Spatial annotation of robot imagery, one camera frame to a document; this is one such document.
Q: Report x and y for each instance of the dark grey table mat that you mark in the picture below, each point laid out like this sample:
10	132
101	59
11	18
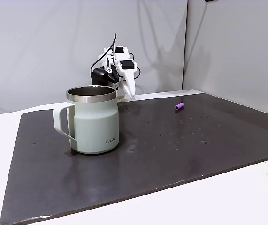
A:
171	145

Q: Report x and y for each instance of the black wall fixture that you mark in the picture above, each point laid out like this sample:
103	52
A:
211	1

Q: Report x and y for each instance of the purple ribbed pen grip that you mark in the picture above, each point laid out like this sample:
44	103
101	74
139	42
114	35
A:
179	106

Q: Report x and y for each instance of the pale green steel-rim mug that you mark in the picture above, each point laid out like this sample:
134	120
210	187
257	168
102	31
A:
96	126

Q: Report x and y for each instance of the black camera box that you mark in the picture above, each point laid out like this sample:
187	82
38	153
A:
100	77

